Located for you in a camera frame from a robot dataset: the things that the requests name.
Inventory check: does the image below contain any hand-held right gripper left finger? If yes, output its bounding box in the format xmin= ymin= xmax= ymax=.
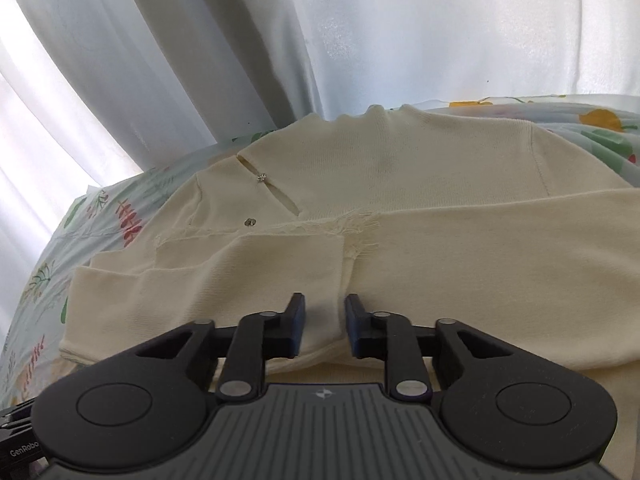
xmin=122 ymin=292 xmax=307 ymax=403

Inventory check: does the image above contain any white curtain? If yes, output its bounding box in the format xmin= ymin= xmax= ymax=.
xmin=0 ymin=0 xmax=640 ymax=241

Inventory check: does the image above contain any floral printed bedsheet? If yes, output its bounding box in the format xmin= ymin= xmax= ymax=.
xmin=0 ymin=92 xmax=640 ymax=480

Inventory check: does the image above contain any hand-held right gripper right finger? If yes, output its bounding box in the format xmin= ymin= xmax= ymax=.
xmin=344 ymin=293 xmax=521 ymax=403

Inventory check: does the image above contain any cream knit sweater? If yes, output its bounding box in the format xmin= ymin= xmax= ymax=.
xmin=59 ymin=102 xmax=640 ymax=397

